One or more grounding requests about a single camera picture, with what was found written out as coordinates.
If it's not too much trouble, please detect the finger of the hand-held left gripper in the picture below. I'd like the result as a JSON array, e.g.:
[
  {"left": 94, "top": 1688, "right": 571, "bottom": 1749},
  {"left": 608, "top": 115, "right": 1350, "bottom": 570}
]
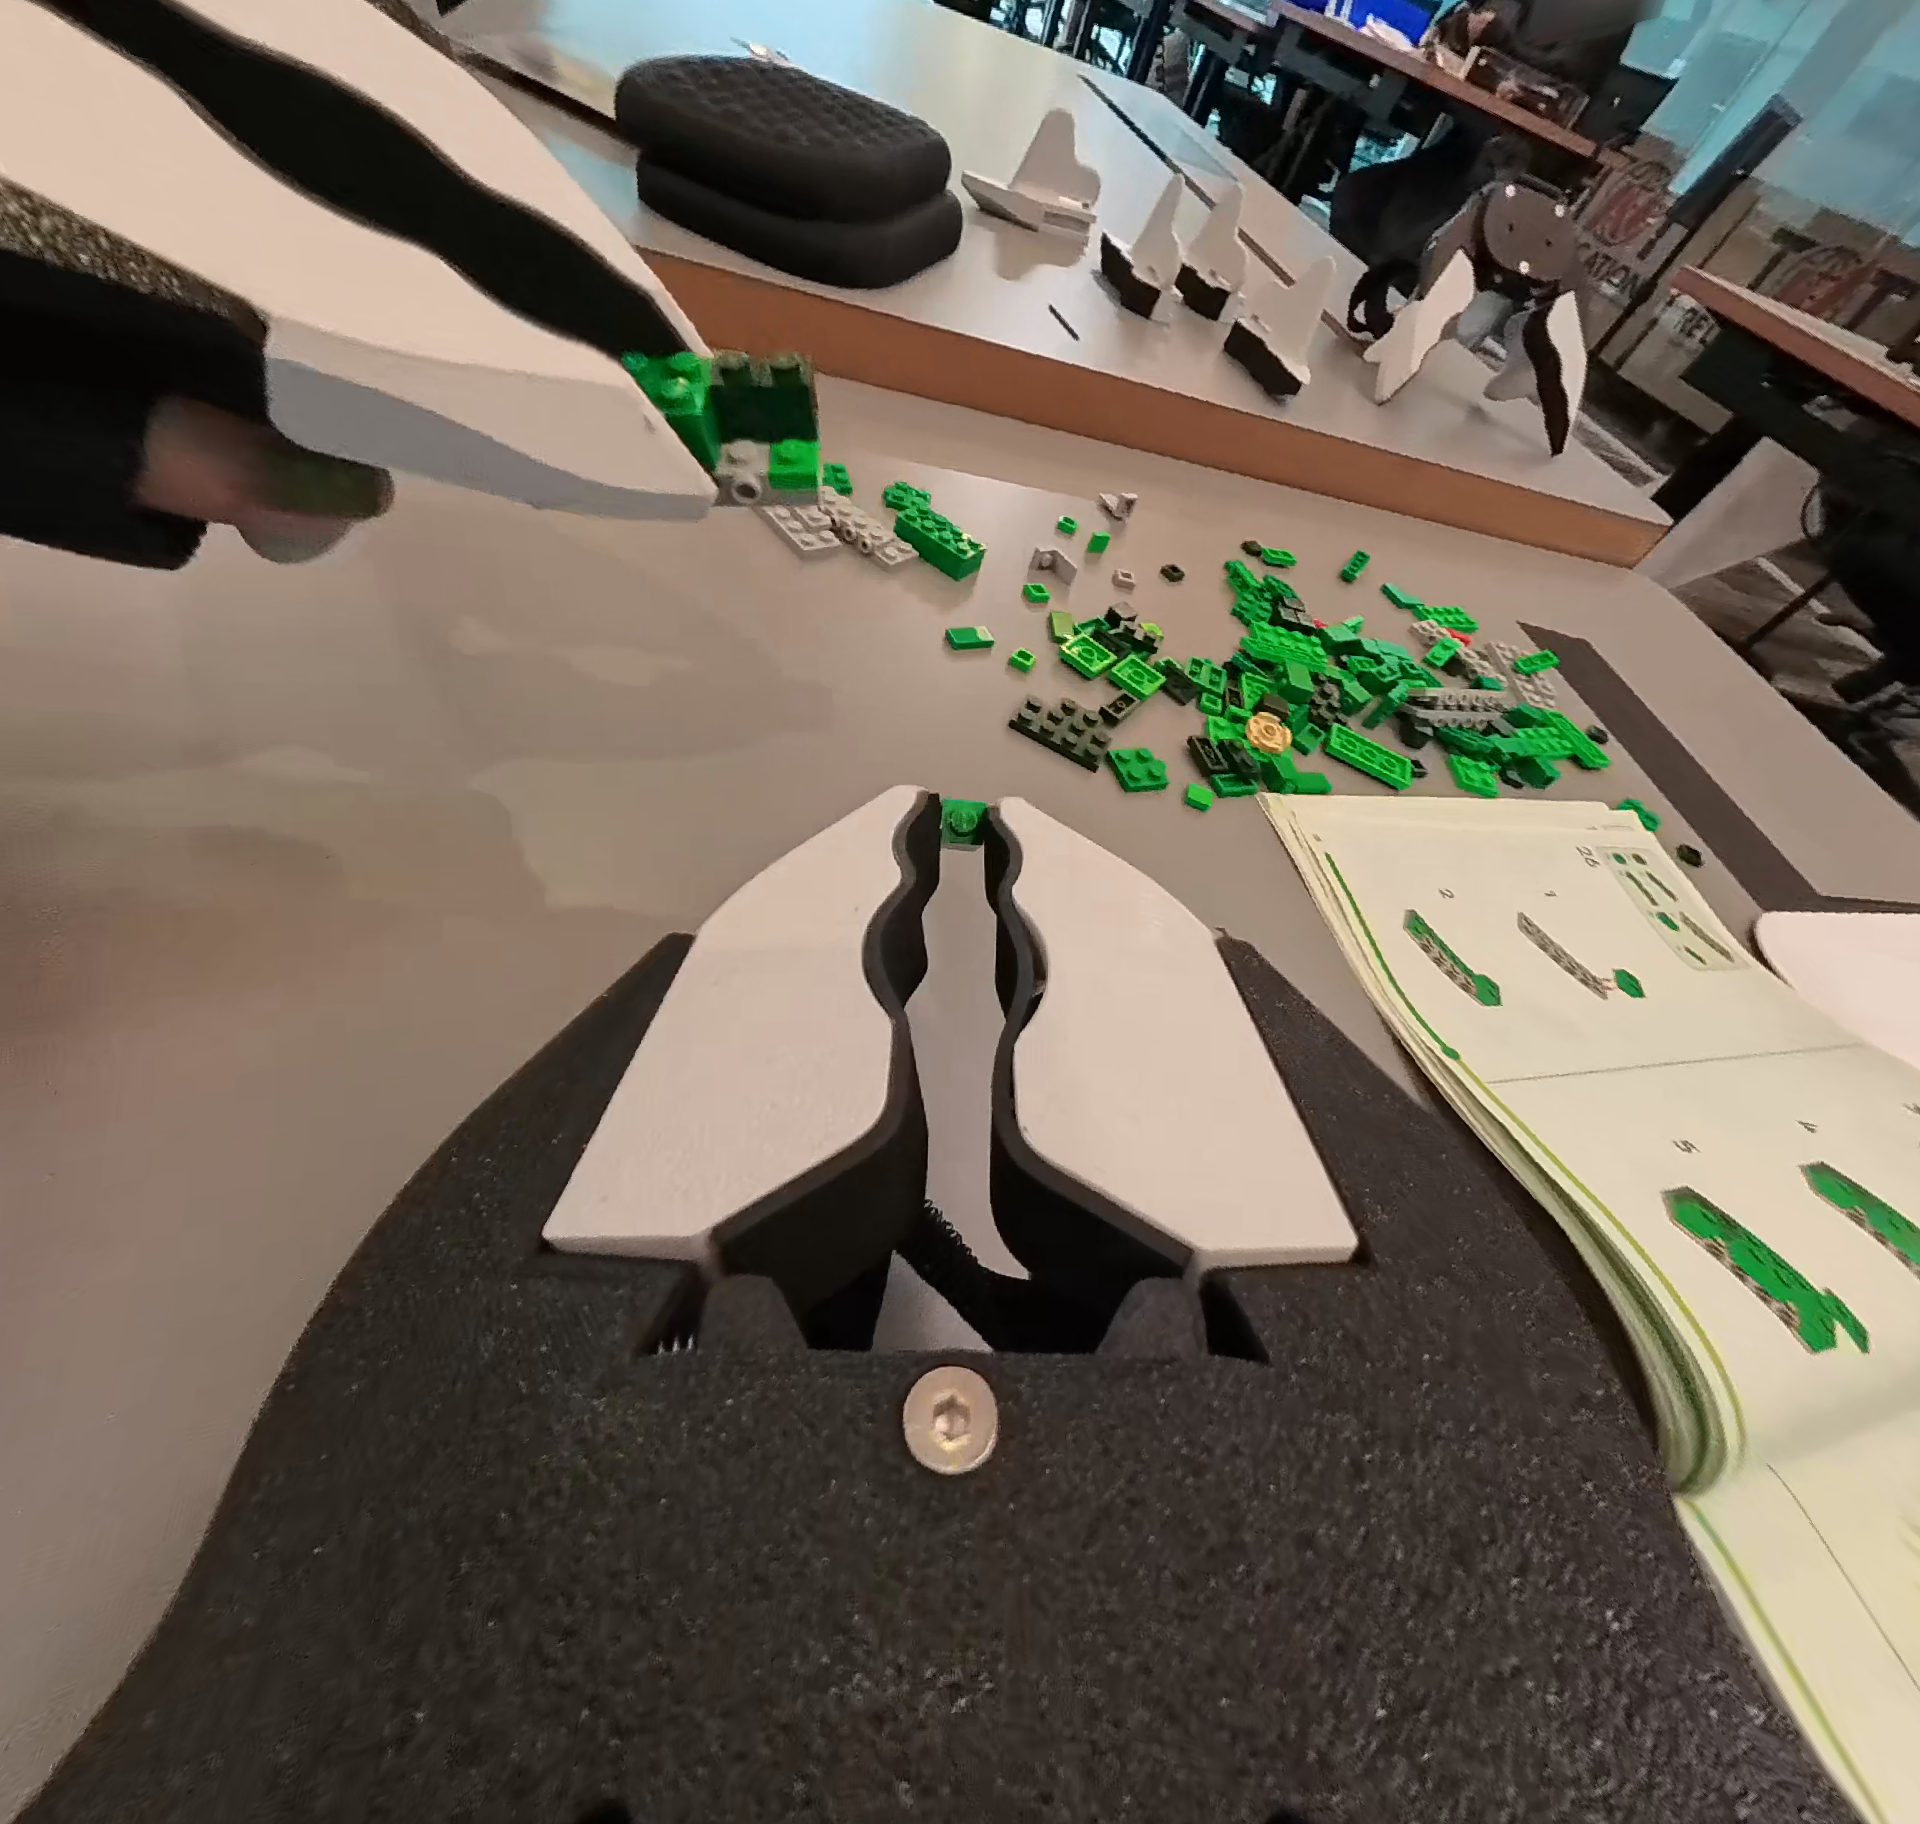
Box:
[
  {"left": 0, "top": 0, "right": 723, "bottom": 523},
  {"left": 59, "top": 0, "right": 710, "bottom": 356}
]

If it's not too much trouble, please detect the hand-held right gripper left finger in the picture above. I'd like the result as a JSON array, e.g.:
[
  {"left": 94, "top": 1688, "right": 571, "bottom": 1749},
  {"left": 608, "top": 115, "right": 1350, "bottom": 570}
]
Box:
[{"left": 540, "top": 786, "right": 944, "bottom": 1353}]

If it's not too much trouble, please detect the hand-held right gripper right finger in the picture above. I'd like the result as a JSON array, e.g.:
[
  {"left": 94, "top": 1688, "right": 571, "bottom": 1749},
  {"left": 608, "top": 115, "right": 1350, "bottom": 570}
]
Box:
[{"left": 978, "top": 795, "right": 1362, "bottom": 1353}]

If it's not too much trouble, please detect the green brick assembly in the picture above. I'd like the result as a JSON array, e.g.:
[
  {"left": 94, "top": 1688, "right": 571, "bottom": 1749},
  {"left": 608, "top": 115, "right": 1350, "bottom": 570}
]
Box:
[{"left": 621, "top": 345, "right": 822, "bottom": 509}]

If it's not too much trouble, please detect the grey desk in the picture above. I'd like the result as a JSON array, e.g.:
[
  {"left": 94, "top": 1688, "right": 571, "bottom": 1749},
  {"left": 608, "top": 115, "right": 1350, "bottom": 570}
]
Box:
[{"left": 0, "top": 361, "right": 1920, "bottom": 1824}]

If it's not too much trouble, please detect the person's left hand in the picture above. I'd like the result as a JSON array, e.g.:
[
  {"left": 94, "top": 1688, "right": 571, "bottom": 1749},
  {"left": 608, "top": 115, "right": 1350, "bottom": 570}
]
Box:
[{"left": 138, "top": 396, "right": 398, "bottom": 568}]

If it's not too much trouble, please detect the dark green plate brick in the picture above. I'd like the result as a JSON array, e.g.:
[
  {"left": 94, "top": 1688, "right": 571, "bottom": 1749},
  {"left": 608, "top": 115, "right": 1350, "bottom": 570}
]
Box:
[{"left": 1008, "top": 695, "right": 1113, "bottom": 773}]

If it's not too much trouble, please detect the open instruction booklet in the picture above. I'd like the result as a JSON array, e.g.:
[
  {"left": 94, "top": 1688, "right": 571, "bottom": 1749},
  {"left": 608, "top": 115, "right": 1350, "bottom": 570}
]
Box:
[{"left": 1257, "top": 793, "right": 1920, "bottom": 1824}]

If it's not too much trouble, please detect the pile of green bricks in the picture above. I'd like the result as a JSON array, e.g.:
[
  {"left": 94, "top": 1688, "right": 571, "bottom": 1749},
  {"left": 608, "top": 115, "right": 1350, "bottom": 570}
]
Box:
[{"left": 944, "top": 488, "right": 1668, "bottom": 836}]

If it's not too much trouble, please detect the green two-by-four brick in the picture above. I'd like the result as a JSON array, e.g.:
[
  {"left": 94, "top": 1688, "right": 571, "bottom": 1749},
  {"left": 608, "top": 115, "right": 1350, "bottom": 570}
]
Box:
[{"left": 891, "top": 504, "right": 989, "bottom": 583}]

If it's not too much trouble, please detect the grey table with wooden edge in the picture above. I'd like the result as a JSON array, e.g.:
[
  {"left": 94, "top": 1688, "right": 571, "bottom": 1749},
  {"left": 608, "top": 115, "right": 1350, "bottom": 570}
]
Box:
[{"left": 435, "top": 0, "right": 1676, "bottom": 568}]

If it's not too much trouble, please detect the loose grey finger part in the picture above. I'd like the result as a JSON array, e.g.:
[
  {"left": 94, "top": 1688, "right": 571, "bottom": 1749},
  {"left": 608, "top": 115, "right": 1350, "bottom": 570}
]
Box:
[
  {"left": 960, "top": 107, "right": 1103, "bottom": 238},
  {"left": 1096, "top": 173, "right": 1189, "bottom": 324},
  {"left": 1221, "top": 256, "right": 1338, "bottom": 399},
  {"left": 1176, "top": 180, "right": 1252, "bottom": 324}
]

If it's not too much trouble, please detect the black office chair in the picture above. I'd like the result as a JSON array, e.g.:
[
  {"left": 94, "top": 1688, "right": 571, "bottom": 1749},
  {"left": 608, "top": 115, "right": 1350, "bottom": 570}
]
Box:
[{"left": 1328, "top": 128, "right": 1504, "bottom": 285}]

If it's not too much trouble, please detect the unmounted gripper assembly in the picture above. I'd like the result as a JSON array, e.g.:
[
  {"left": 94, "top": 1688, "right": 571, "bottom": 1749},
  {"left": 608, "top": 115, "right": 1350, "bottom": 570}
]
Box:
[{"left": 1346, "top": 178, "right": 1591, "bottom": 458}]

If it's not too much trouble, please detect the wooden table with black legs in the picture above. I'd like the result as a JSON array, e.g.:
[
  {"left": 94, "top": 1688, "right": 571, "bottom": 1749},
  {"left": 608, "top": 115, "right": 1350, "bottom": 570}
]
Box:
[{"left": 1662, "top": 261, "right": 1920, "bottom": 434}]

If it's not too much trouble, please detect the wooden background table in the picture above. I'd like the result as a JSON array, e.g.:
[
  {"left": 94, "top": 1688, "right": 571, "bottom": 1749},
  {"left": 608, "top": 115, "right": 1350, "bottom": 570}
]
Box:
[{"left": 1272, "top": 0, "right": 1604, "bottom": 169}]

